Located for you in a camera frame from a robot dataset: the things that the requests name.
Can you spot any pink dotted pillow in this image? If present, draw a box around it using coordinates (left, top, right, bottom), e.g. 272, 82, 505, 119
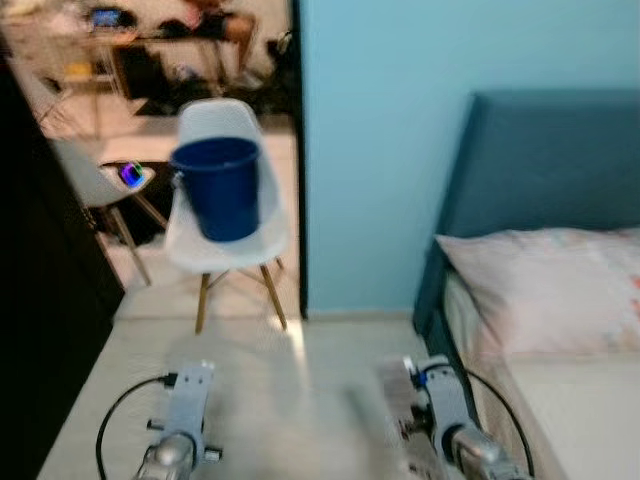
435, 227, 640, 359

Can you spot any teal upholstered headboard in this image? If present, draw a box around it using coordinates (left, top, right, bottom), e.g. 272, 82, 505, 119
413, 90, 640, 346

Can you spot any white bed mattress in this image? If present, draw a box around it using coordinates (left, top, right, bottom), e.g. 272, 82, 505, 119
440, 270, 640, 480

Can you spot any white plastic chair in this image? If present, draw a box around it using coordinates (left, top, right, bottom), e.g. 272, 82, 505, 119
163, 98, 293, 334
45, 135, 171, 287

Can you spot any blue plastic bucket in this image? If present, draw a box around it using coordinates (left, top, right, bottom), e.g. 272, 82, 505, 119
170, 136, 263, 243

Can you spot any person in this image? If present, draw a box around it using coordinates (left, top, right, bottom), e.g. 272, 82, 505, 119
185, 0, 263, 77

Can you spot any round colourful gadget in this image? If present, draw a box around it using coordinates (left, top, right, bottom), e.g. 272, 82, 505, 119
118, 162, 147, 189

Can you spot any laptop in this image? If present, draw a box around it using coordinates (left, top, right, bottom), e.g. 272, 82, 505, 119
89, 7, 127, 30

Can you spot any black wardrobe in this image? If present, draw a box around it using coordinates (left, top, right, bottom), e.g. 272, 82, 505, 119
0, 55, 127, 480

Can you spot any wooden table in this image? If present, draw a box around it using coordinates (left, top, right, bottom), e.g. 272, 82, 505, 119
3, 22, 239, 99

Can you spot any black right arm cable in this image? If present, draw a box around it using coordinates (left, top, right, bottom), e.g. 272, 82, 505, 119
465, 369, 536, 477

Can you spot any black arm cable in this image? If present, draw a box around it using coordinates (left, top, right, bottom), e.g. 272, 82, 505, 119
96, 374, 179, 480
465, 369, 536, 477

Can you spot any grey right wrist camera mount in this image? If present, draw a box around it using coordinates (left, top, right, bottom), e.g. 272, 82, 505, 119
403, 356, 471, 439

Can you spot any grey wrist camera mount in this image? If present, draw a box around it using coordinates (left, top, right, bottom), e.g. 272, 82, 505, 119
403, 356, 471, 439
160, 361, 217, 446

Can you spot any black door frame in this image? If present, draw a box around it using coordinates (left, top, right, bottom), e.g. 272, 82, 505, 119
289, 0, 306, 319

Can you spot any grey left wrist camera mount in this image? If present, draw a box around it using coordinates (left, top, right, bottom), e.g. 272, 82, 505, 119
160, 361, 217, 446

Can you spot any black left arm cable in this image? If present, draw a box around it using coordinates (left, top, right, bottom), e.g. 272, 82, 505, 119
96, 374, 179, 480

